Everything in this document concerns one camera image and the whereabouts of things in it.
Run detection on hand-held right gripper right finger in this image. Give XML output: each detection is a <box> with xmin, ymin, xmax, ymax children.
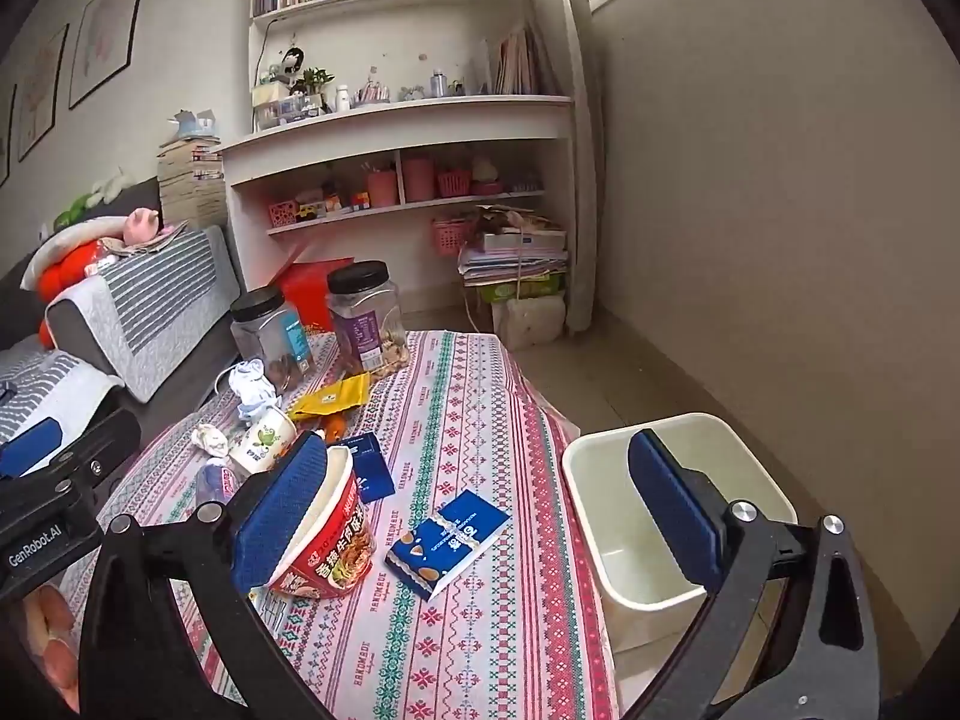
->
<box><xmin>622</xmin><ymin>427</ymin><xmax>882</xmax><ymax>720</ymax></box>

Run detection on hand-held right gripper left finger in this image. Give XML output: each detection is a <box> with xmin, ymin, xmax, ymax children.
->
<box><xmin>79</xmin><ymin>431</ymin><xmax>335</xmax><ymax>720</ymax></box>

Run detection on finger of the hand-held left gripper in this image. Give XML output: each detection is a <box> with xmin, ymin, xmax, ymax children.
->
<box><xmin>41</xmin><ymin>406</ymin><xmax>143</xmax><ymax>502</ymax></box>
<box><xmin>0</xmin><ymin>415</ymin><xmax>65</xmax><ymax>479</ymax></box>

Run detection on red instant noodle cup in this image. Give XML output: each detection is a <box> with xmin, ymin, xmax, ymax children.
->
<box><xmin>259</xmin><ymin>444</ymin><xmax>376</xmax><ymax>601</ymax></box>

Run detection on white plastic bin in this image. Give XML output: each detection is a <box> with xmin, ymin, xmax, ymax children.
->
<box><xmin>561</xmin><ymin>411</ymin><xmax>800</xmax><ymax>653</ymax></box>

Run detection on small dark blue box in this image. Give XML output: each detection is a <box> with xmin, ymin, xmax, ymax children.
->
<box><xmin>349</xmin><ymin>431</ymin><xmax>396</xmax><ymax>503</ymax></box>

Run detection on printed paper napkin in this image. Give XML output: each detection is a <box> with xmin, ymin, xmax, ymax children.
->
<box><xmin>190</xmin><ymin>424</ymin><xmax>230</xmax><ymax>460</ymax></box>

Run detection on large blue snack box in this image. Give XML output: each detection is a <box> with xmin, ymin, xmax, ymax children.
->
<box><xmin>384</xmin><ymin>487</ymin><xmax>512</xmax><ymax>602</ymax></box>

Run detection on person's left hand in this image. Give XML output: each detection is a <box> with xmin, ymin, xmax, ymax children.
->
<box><xmin>21</xmin><ymin>583</ymin><xmax>82</xmax><ymax>713</ymax></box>

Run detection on grey striped seat cover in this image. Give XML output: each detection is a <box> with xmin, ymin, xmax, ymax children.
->
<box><xmin>0</xmin><ymin>349</ymin><xmax>125</xmax><ymax>445</ymax></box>

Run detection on clear plastic wrapper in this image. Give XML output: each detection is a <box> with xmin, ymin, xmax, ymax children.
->
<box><xmin>195</xmin><ymin>461</ymin><xmax>252</xmax><ymax>512</ymax></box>

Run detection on white printed paper cup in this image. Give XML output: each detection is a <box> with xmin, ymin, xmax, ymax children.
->
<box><xmin>229</xmin><ymin>405</ymin><xmax>297</xmax><ymax>475</ymax></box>

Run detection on yellow snack packet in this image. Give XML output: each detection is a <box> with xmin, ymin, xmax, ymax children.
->
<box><xmin>289</xmin><ymin>373</ymin><xmax>372</xmax><ymax>421</ymax></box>

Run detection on dark grey sofa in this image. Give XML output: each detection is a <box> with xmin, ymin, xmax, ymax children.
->
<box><xmin>0</xmin><ymin>176</ymin><xmax>252</xmax><ymax>466</ymax></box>

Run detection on crumpled white blue paper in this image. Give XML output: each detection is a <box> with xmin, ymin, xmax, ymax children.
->
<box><xmin>221</xmin><ymin>360</ymin><xmax>275</xmax><ymax>421</ymax></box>

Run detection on grey striped armrest cover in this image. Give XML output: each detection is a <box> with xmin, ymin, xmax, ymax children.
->
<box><xmin>45</xmin><ymin>225</ymin><xmax>241</xmax><ymax>402</ymax></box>

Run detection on orange red plush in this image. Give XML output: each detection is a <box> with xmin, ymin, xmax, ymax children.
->
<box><xmin>34</xmin><ymin>236</ymin><xmax>104</xmax><ymax>302</ymax></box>

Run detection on clear jar blue label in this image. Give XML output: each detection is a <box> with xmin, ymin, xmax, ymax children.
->
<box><xmin>229</xmin><ymin>287</ymin><xmax>312</xmax><ymax>395</ymax></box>

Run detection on patterned pink tablecloth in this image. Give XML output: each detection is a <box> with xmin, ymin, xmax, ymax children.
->
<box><xmin>60</xmin><ymin>328</ymin><xmax>623</xmax><ymax>720</ymax></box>

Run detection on white cushion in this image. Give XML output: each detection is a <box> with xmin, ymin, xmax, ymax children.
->
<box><xmin>21</xmin><ymin>216</ymin><xmax>132</xmax><ymax>290</ymax></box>

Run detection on clear jar purple label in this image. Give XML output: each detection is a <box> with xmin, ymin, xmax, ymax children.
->
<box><xmin>326</xmin><ymin>261</ymin><xmax>411</xmax><ymax>376</ymax></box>

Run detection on pink pig plush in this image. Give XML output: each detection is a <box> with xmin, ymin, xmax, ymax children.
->
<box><xmin>124</xmin><ymin>208</ymin><xmax>163</xmax><ymax>247</ymax></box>

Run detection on red cardboard box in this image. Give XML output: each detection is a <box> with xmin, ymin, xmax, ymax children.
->
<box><xmin>274</xmin><ymin>236</ymin><xmax>353</xmax><ymax>331</ymax></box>

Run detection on white foam block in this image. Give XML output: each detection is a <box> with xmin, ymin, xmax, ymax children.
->
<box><xmin>491</xmin><ymin>294</ymin><xmax>568</xmax><ymax>350</ymax></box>

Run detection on white fluffy plush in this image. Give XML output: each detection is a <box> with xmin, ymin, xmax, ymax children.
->
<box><xmin>90</xmin><ymin>169</ymin><xmax>133</xmax><ymax>203</ymax></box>

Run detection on green cardboard box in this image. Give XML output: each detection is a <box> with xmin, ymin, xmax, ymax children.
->
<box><xmin>478</xmin><ymin>274</ymin><xmax>566</xmax><ymax>305</ymax></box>

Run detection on stack of books beside sofa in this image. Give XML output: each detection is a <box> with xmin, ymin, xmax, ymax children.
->
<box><xmin>156</xmin><ymin>139</ymin><xmax>226</xmax><ymax>231</ymax></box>

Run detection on pile of books and papers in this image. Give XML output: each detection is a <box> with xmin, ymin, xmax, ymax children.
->
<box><xmin>459</xmin><ymin>204</ymin><xmax>569</xmax><ymax>288</ymax></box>

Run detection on narrow framed picture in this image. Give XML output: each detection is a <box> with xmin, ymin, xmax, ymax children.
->
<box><xmin>0</xmin><ymin>82</ymin><xmax>17</xmax><ymax>188</ymax></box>

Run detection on blue tissue box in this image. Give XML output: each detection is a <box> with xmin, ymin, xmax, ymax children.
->
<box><xmin>161</xmin><ymin>109</ymin><xmax>218</xmax><ymax>143</ymax></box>

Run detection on hanging pink basket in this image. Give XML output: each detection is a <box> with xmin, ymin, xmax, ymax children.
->
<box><xmin>431</xmin><ymin>217</ymin><xmax>473</xmax><ymax>254</ymax></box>

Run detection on medium framed picture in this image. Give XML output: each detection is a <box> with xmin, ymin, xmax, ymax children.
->
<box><xmin>16</xmin><ymin>24</ymin><xmax>70</xmax><ymax>163</ymax></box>

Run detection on beige curtain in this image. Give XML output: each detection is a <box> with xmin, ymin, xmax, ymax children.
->
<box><xmin>517</xmin><ymin>0</ymin><xmax>605</xmax><ymax>335</ymax></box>

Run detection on tall pink cup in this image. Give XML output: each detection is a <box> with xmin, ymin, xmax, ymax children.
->
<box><xmin>403</xmin><ymin>157</ymin><xmax>438</xmax><ymax>203</ymax></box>

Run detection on clear storage box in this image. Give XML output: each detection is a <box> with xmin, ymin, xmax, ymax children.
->
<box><xmin>251</xmin><ymin>82</ymin><xmax>328</xmax><ymax>130</ymax></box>

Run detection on white shelf unit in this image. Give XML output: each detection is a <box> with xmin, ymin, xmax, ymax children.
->
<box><xmin>221</xmin><ymin>0</ymin><xmax>580</xmax><ymax>316</ymax></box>

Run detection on large framed picture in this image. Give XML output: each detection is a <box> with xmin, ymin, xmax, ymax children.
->
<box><xmin>69</xmin><ymin>0</ymin><xmax>151</xmax><ymax>110</ymax></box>

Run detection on upright pink books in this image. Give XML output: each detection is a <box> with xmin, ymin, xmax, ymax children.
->
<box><xmin>487</xmin><ymin>24</ymin><xmax>560</xmax><ymax>97</ymax></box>

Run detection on white cable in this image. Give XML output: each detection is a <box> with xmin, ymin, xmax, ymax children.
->
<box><xmin>463</xmin><ymin>283</ymin><xmax>500</xmax><ymax>335</ymax></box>

